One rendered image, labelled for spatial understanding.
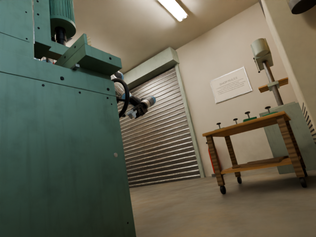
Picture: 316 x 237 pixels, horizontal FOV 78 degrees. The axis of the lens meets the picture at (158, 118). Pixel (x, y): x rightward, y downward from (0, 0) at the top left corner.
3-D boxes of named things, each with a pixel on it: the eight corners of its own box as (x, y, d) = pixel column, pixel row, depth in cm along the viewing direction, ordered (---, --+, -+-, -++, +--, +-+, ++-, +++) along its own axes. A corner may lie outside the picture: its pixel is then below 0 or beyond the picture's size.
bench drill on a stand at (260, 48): (327, 162, 227) (280, 47, 267) (337, 168, 177) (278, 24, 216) (280, 169, 252) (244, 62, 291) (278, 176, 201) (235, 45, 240)
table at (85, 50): (135, 72, 109) (134, 63, 110) (86, 54, 85) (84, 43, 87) (79, 108, 144) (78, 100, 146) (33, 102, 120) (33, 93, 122)
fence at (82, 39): (87, 44, 88) (86, 34, 89) (84, 43, 87) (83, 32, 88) (35, 93, 123) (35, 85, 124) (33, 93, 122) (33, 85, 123)
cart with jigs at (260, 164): (312, 175, 168) (286, 106, 184) (312, 188, 124) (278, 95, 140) (236, 183, 206) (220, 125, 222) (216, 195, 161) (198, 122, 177)
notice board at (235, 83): (252, 90, 323) (244, 66, 335) (252, 90, 322) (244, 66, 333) (216, 103, 358) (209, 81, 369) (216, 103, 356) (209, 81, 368)
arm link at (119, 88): (100, 60, 164) (132, 95, 142) (109, 65, 173) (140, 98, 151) (93, 71, 167) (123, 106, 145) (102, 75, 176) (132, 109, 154)
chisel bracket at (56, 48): (74, 60, 112) (72, 48, 114) (48, 52, 101) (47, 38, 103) (67, 67, 116) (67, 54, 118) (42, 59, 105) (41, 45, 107)
